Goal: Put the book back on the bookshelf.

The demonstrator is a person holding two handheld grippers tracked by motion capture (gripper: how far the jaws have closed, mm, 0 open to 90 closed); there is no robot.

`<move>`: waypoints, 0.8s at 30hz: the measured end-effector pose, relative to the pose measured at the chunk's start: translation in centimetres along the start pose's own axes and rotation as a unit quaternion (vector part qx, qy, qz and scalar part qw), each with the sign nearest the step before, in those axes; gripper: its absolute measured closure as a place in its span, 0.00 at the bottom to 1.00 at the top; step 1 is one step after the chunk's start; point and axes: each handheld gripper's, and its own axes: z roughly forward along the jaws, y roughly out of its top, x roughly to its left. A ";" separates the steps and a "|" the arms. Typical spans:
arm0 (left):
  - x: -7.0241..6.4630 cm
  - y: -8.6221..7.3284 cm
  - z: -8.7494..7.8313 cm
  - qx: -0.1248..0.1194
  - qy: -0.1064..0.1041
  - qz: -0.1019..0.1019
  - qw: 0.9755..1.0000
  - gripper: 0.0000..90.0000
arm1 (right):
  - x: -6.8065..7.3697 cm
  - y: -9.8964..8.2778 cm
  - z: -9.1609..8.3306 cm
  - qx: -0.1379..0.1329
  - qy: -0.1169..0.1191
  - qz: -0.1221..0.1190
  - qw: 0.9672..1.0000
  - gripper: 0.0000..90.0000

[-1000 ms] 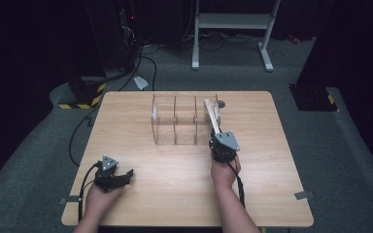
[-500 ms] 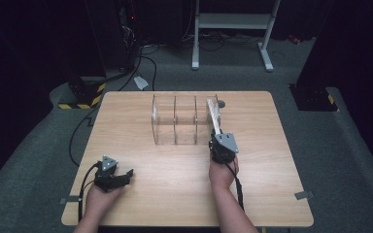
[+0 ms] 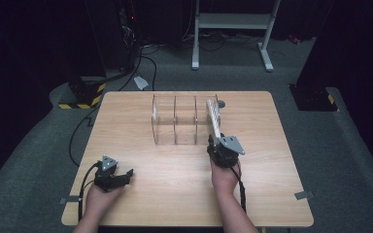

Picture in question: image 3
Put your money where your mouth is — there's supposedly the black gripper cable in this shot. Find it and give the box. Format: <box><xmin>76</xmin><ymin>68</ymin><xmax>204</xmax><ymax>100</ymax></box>
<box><xmin>77</xmin><ymin>162</ymin><xmax>99</xmax><ymax>222</ymax></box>
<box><xmin>228</xmin><ymin>166</ymin><xmax>248</xmax><ymax>215</ymax></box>

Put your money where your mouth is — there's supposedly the white metal stand frame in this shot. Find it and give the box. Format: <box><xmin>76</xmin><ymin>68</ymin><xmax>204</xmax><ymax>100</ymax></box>
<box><xmin>191</xmin><ymin>0</ymin><xmax>282</xmax><ymax>73</ymax></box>

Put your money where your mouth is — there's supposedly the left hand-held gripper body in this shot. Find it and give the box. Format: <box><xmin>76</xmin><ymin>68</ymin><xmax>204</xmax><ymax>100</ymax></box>
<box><xmin>93</xmin><ymin>154</ymin><xmax>124</xmax><ymax>193</ymax></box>

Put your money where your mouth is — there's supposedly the black thick floor cable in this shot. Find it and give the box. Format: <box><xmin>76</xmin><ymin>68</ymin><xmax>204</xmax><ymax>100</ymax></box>
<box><xmin>93</xmin><ymin>38</ymin><xmax>161</xmax><ymax>92</ymax></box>

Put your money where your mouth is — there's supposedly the person's right hand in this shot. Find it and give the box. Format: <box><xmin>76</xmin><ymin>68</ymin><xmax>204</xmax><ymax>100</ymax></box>
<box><xmin>209</xmin><ymin>158</ymin><xmax>243</xmax><ymax>196</ymax></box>

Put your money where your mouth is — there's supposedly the small red floor object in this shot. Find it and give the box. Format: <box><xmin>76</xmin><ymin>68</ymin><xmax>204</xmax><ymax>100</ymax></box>
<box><xmin>287</xmin><ymin>34</ymin><xmax>303</xmax><ymax>46</ymax></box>

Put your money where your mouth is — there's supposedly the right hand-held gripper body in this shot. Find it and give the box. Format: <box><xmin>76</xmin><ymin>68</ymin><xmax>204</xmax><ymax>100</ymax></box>
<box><xmin>206</xmin><ymin>135</ymin><xmax>246</xmax><ymax>169</ymax></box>

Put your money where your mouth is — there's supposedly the black yellow striped stand base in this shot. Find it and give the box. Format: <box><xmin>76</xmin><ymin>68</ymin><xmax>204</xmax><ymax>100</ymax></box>
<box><xmin>57</xmin><ymin>76</ymin><xmax>107</xmax><ymax>111</ymax></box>

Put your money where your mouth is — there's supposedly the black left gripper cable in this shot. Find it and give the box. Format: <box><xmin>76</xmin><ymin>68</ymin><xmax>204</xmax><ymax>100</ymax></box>
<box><xmin>77</xmin><ymin>162</ymin><xmax>99</xmax><ymax>222</ymax></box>

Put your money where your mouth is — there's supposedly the black stand base yellow mark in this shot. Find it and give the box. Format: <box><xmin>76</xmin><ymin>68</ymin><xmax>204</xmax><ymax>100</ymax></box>
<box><xmin>288</xmin><ymin>83</ymin><xmax>340</xmax><ymax>113</ymax></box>

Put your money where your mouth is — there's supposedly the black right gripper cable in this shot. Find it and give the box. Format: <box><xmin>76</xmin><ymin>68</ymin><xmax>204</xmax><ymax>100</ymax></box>
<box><xmin>228</xmin><ymin>166</ymin><xmax>248</xmax><ymax>215</ymax></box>

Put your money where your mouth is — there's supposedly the book with green leaf cover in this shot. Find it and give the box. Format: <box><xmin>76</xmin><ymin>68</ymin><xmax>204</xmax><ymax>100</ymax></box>
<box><xmin>205</xmin><ymin>98</ymin><xmax>223</xmax><ymax>141</ymax></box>

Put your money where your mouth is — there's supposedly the white floor plug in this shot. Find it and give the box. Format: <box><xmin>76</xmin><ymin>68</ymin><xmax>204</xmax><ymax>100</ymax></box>
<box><xmin>133</xmin><ymin>76</ymin><xmax>150</xmax><ymax>91</ymax></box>

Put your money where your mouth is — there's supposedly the clear acrylic divider rack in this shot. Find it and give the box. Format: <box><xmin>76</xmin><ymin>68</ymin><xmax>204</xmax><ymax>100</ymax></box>
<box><xmin>151</xmin><ymin>93</ymin><xmax>221</xmax><ymax>146</ymax></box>

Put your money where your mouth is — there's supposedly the dark computer tower with wires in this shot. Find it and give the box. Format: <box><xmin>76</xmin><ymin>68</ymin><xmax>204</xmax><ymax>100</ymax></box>
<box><xmin>86</xmin><ymin>0</ymin><xmax>144</xmax><ymax>74</ymax></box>

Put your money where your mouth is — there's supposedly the person's left hand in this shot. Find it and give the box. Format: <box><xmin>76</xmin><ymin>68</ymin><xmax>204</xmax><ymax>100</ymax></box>
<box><xmin>84</xmin><ymin>183</ymin><xmax>125</xmax><ymax>218</ymax></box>

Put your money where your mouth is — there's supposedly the grey tape strip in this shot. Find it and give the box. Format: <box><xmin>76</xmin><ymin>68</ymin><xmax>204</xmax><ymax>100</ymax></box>
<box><xmin>293</xmin><ymin>190</ymin><xmax>315</xmax><ymax>201</ymax></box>
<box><xmin>58</xmin><ymin>195</ymin><xmax>82</xmax><ymax>206</ymax></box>

